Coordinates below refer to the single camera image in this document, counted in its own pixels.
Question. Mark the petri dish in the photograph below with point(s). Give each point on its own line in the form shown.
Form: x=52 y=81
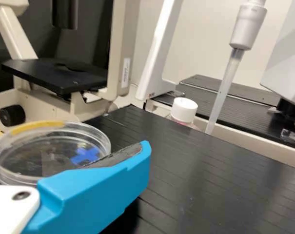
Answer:
x=27 y=151

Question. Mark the black platform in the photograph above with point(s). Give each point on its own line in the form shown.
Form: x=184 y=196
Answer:
x=247 y=117
x=201 y=84
x=210 y=182

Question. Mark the cream microscope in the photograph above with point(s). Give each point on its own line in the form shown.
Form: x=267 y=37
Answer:
x=40 y=100

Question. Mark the white incubator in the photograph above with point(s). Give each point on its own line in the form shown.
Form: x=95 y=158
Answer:
x=288 y=61

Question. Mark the pipette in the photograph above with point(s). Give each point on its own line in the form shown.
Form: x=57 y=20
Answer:
x=247 y=24

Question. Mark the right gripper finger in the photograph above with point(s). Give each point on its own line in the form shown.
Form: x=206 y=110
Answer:
x=88 y=195

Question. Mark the white-capped bottle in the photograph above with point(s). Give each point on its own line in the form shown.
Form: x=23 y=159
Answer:
x=185 y=107

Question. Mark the white pipette stand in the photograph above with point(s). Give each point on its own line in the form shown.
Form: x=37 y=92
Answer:
x=159 y=48

